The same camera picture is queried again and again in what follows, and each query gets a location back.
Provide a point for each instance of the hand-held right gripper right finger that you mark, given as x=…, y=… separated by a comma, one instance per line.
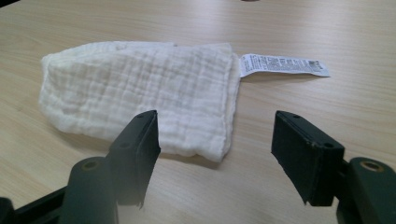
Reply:
x=308, y=161

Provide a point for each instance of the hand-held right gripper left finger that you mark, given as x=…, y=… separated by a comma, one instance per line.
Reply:
x=134, y=155

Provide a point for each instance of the white muslin cloth with label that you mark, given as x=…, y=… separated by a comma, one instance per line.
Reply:
x=124, y=87

